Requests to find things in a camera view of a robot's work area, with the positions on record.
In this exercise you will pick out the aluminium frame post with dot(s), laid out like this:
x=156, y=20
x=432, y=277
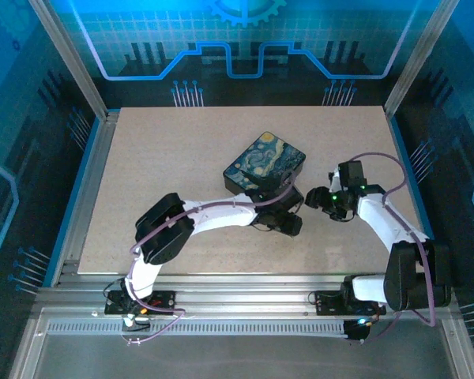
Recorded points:
x=418, y=59
x=69, y=59

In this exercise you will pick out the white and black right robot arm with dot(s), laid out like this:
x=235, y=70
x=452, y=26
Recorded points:
x=383, y=225

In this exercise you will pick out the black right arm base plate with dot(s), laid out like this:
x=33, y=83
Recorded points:
x=326, y=306

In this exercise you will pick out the small black adapter board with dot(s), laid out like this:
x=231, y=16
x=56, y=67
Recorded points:
x=355, y=331
x=131, y=321

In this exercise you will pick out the black box with painted lid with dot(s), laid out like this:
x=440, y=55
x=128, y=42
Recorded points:
x=264, y=162

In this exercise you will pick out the aluminium frame side rail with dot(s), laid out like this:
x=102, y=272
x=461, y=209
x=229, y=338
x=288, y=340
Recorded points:
x=98, y=158

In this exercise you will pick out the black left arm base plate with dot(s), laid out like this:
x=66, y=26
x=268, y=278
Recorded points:
x=112, y=307

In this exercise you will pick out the aluminium frame cross rail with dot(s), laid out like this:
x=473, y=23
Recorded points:
x=241, y=292

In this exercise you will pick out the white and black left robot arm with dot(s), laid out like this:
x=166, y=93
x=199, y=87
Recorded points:
x=221, y=216

